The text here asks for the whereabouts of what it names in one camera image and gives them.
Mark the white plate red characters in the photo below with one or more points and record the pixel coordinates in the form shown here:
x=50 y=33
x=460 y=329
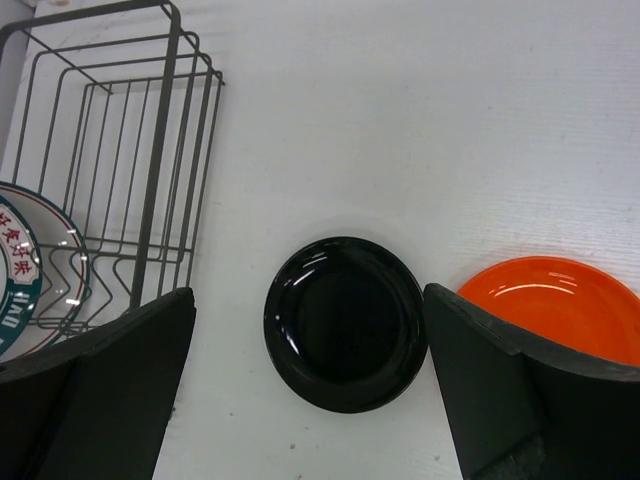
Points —
x=64 y=268

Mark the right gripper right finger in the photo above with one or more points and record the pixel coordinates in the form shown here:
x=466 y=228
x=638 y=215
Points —
x=520 y=406

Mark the orange plate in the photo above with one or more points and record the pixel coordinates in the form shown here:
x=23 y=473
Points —
x=565 y=301

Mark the white plate dark rim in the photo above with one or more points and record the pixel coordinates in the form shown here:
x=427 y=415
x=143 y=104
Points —
x=21 y=276

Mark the grey wire dish rack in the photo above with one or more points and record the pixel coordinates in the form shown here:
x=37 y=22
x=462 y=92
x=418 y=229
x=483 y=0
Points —
x=114 y=123

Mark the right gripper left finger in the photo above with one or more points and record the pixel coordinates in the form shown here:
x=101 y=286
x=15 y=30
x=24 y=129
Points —
x=97 y=406

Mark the black plate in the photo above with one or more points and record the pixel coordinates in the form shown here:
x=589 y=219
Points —
x=343 y=326

